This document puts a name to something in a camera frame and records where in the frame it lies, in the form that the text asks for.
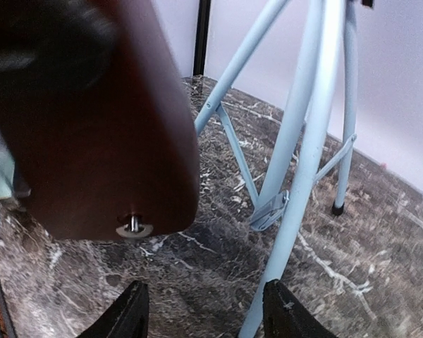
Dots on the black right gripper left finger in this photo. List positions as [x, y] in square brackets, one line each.
[126, 317]

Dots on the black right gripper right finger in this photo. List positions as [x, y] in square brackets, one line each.
[285, 317]

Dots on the grey perforated music stand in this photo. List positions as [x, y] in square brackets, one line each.
[330, 38]

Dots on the red-brown wooden metronome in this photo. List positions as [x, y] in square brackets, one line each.
[95, 116]

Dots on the light green ceramic bowl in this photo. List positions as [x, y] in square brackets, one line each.
[7, 168]

